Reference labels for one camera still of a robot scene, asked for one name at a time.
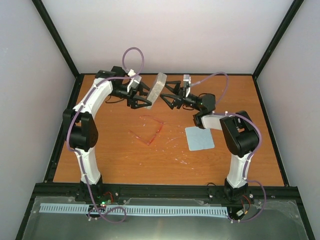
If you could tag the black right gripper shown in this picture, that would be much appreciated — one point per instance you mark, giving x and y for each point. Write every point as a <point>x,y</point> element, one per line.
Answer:
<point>177,99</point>

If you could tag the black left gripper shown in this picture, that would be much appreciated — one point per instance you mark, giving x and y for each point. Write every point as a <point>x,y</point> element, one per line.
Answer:
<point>133,100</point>

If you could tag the light blue cleaning cloth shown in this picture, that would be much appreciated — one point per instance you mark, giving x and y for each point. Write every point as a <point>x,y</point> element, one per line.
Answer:
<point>199,139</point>

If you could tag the grey glasses case green lining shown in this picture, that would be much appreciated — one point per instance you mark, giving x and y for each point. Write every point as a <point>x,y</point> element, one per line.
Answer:
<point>156,89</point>

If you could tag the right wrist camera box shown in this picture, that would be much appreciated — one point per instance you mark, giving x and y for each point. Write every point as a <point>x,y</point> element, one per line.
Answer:
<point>186,85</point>

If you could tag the light blue slotted cable duct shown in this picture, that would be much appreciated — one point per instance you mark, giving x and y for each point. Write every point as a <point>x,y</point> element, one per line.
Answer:
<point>139,210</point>

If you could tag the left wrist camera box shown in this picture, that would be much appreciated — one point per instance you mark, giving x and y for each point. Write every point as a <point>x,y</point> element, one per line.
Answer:
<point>134,80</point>

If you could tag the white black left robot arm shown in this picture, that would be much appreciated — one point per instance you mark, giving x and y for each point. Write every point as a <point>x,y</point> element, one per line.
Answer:
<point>79,127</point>

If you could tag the pink transparent sunglasses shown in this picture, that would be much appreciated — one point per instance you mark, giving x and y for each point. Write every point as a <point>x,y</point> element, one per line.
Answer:
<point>147,129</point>

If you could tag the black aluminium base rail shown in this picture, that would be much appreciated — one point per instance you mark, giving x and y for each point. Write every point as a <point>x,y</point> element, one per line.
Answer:
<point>209,194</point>

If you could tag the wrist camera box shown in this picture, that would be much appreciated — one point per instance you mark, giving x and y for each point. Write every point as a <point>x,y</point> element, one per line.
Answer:
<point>186,85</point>
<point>134,80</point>

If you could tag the black enclosure frame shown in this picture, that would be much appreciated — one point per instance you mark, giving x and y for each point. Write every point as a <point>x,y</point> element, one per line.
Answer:
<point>286,192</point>

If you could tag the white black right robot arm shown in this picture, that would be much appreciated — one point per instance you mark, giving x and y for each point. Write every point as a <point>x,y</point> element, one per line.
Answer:
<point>241,136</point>

